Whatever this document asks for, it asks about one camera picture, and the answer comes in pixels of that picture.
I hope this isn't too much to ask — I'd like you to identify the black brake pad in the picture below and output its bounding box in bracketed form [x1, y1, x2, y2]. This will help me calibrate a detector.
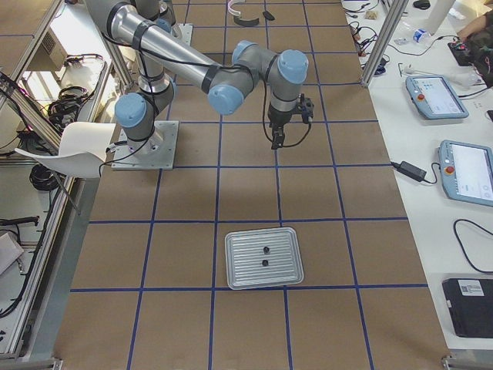
[263, 11, 275, 21]

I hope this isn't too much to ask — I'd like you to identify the black box device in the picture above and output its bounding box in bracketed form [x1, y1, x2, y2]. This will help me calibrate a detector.
[442, 278, 492, 338]

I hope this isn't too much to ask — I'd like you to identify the teach pendant near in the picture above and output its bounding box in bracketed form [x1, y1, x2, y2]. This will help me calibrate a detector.
[438, 140, 492, 207]

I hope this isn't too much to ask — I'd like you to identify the white plastic chair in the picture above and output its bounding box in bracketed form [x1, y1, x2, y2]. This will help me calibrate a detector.
[15, 122, 116, 215]

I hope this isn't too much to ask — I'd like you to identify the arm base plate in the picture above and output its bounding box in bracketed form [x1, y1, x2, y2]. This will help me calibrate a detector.
[111, 120, 179, 170]
[171, 23, 193, 46]

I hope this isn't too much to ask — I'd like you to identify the white curved plastic part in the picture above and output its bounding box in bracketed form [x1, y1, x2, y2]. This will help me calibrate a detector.
[227, 0, 242, 17]

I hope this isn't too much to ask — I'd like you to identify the black looped cable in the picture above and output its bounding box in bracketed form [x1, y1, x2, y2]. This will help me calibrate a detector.
[453, 218, 493, 275]

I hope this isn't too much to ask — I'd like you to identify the black power adapter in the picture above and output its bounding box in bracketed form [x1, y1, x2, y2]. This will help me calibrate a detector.
[391, 161, 427, 182]

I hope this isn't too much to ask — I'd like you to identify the person at desk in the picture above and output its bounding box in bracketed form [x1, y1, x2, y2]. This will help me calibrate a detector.
[458, 10, 492, 87]

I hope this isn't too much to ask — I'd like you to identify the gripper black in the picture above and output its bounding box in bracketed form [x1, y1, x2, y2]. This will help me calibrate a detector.
[267, 107, 293, 150]

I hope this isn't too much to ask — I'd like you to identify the silver ribbed metal tray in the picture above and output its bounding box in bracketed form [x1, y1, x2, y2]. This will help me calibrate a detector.
[225, 227, 304, 290]

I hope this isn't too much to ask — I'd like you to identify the aluminium frame post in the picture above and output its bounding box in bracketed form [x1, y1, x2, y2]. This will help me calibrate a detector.
[361, 0, 408, 87]

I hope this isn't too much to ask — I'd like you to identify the green brake shoe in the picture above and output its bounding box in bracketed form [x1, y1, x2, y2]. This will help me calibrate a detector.
[233, 15, 260, 27]

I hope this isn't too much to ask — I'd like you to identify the teach pendant far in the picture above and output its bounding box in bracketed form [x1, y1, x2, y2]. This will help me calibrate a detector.
[405, 76, 469, 120]

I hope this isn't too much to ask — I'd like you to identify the teach pendant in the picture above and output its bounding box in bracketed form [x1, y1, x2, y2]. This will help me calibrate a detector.
[405, 76, 469, 120]
[438, 140, 492, 207]

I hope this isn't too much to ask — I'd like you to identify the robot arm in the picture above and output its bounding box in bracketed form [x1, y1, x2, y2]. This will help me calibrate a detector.
[86, 1, 314, 150]
[130, 0, 177, 36]

